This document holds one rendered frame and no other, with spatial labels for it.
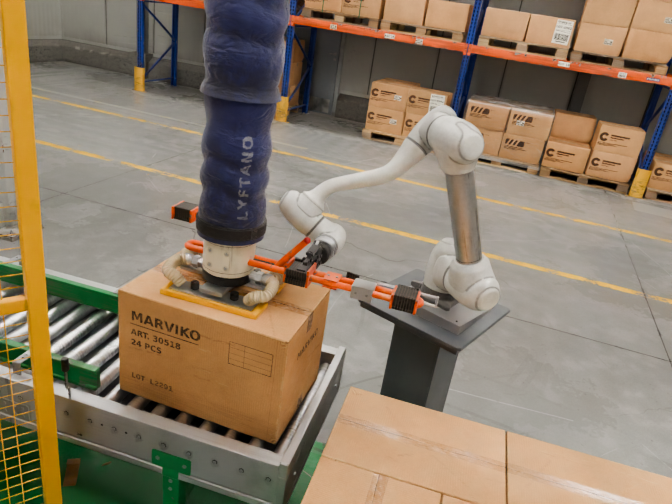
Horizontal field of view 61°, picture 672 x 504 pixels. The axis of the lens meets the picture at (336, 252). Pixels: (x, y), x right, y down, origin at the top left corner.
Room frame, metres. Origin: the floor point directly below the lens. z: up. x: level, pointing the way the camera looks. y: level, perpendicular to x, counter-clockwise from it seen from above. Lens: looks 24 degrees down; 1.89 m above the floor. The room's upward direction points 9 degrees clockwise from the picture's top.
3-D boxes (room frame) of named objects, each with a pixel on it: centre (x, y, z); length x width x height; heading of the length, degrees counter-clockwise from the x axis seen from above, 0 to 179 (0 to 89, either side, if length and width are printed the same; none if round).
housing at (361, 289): (1.61, -0.10, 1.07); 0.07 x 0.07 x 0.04; 78
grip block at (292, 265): (1.66, 0.11, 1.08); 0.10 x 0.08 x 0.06; 168
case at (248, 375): (1.71, 0.34, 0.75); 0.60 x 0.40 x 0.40; 75
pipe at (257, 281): (1.71, 0.35, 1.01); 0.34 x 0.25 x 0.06; 78
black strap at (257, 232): (1.71, 0.35, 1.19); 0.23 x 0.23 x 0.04
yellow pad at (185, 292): (1.61, 0.37, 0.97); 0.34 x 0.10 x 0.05; 78
